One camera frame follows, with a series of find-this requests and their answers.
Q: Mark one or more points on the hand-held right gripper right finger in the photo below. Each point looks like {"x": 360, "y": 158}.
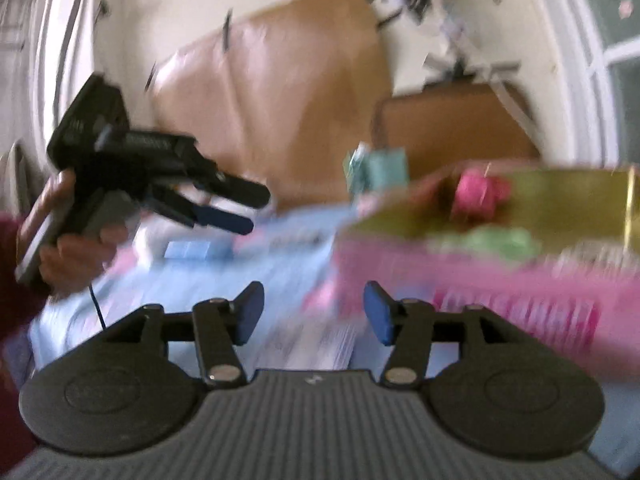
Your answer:
{"x": 377, "y": 312}

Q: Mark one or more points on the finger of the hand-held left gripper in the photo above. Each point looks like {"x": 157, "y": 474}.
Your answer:
{"x": 240, "y": 192}
{"x": 222, "y": 219}

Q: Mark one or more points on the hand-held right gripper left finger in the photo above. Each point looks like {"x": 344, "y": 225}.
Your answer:
{"x": 250, "y": 310}

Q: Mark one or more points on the blue soft pack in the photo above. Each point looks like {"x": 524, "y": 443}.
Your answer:
{"x": 187, "y": 251}

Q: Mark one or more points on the pink biscuit tin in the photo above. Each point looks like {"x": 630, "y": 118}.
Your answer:
{"x": 475, "y": 290}

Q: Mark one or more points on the green cloth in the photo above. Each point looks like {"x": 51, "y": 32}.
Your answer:
{"x": 490, "y": 245}

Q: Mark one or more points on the pink fluffy cloth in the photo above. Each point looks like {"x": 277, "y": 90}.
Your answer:
{"x": 477, "y": 195}

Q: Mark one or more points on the person's left forearm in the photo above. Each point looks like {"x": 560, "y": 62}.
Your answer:
{"x": 12, "y": 270}

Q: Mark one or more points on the person's left hand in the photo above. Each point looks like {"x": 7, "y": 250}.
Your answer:
{"x": 75, "y": 260}

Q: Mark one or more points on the blue printed blanket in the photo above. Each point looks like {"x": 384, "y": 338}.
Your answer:
{"x": 200, "y": 285}

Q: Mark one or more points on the black tape strip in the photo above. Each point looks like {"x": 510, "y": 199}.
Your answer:
{"x": 151, "y": 77}
{"x": 227, "y": 30}

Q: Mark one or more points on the brown cardboard sheet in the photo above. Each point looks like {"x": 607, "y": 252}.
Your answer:
{"x": 280, "y": 110}

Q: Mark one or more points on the green drink carton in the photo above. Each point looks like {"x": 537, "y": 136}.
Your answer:
{"x": 356, "y": 170}

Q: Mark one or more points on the teal paper box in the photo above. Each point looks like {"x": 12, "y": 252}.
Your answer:
{"x": 387, "y": 170}

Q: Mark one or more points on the brown woven chair back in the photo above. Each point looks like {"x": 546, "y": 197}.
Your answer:
{"x": 450, "y": 130}

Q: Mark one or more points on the white door frame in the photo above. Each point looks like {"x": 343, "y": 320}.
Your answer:
{"x": 55, "y": 50}

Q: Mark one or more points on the white window frame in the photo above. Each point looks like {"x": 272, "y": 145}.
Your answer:
{"x": 565, "y": 60}

